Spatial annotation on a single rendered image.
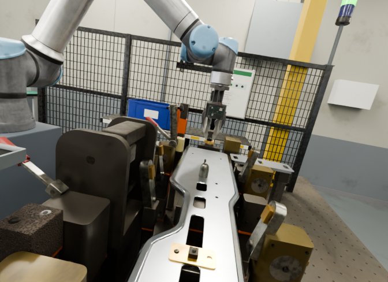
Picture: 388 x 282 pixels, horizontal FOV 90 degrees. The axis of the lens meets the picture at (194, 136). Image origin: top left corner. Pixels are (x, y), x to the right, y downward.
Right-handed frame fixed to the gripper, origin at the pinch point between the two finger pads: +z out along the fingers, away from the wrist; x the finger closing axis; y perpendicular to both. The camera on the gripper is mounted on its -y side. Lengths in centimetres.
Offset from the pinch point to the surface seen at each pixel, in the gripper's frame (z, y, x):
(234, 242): 11.0, 40.7, 8.3
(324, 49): -97, -243, 144
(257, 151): 0.2, 7.1, 17.4
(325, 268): 41, 9, 54
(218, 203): 10.9, 27.8, 5.1
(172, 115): -5.9, 1.6, -15.6
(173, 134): 1.3, 1.7, -14.3
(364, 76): -69, -237, 204
